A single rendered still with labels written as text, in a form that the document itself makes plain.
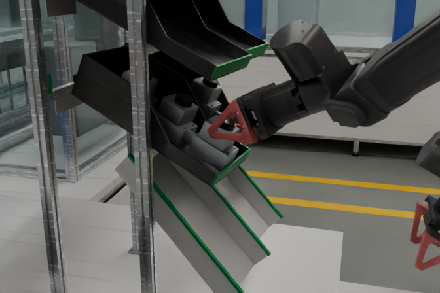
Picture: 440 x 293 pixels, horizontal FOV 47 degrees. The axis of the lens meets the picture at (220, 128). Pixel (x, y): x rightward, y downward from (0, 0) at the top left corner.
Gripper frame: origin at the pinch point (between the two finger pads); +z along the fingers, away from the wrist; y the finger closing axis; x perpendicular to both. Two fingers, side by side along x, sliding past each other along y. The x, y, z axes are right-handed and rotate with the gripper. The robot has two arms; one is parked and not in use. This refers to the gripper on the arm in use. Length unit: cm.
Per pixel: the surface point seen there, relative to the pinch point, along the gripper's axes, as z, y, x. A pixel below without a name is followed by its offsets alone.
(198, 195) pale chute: 14.2, -8.5, 10.8
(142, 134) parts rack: 8.2, 7.6, -3.8
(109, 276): 46, -11, 23
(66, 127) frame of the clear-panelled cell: 77, -50, -14
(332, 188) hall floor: 88, -284, 92
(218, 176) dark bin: 1.2, 4.2, 6.3
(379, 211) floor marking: 55, -258, 109
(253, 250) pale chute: 8.1, -8.6, 23.2
